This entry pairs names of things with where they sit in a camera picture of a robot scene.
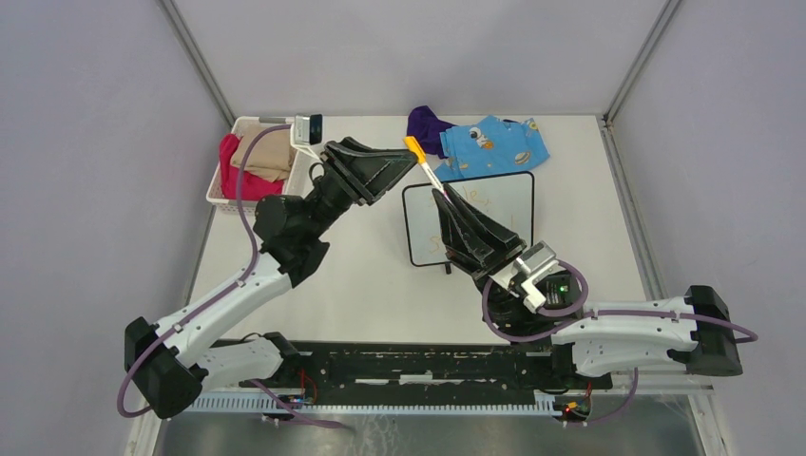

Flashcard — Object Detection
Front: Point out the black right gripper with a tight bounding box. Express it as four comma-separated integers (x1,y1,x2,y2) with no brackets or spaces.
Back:
432,183,530,330

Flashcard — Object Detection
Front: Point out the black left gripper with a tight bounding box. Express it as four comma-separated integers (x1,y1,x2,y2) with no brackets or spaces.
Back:
305,136,425,239

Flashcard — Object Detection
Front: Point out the yellow marker cap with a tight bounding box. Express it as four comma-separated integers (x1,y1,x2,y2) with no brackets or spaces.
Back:
403,136,427,164

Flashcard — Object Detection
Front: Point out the white whiteboard black frame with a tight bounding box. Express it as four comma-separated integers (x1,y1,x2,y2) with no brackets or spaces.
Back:
402,172,534,267

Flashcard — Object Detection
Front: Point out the white marker pen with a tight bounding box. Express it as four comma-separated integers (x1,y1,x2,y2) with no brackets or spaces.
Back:
418,161,447,197

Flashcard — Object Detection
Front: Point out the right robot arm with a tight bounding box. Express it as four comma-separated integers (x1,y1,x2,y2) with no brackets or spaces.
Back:
432,184,758,388

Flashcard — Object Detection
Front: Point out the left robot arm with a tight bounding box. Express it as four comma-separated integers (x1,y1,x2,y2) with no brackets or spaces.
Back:
124,137,426,419

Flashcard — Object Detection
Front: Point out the purple cloth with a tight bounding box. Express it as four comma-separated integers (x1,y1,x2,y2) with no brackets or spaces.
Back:
407,105,455,160

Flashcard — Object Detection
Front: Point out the white perforated plastic basket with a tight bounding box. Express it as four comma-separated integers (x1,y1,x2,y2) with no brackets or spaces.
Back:
206,116,314,213

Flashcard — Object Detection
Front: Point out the beige folded cloth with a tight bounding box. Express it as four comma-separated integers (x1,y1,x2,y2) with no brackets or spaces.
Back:
230,124,297,182

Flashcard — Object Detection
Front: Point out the blue patterned cloth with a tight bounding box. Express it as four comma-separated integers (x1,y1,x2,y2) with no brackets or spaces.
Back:
434,116,549,181

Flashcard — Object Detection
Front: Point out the pink cloth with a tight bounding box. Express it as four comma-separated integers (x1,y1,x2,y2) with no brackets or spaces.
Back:
219,134,284,201

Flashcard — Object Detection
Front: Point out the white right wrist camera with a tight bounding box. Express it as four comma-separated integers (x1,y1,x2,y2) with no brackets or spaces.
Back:
491,241,559,314

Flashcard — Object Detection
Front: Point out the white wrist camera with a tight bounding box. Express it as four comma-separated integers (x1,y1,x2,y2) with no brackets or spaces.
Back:
290,114,323,159
491,241,559,314

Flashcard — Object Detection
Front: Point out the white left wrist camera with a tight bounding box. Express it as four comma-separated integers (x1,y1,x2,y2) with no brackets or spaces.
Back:
290,114,323,159

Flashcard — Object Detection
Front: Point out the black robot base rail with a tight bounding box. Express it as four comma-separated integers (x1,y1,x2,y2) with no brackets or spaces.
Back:
261,332,613,411

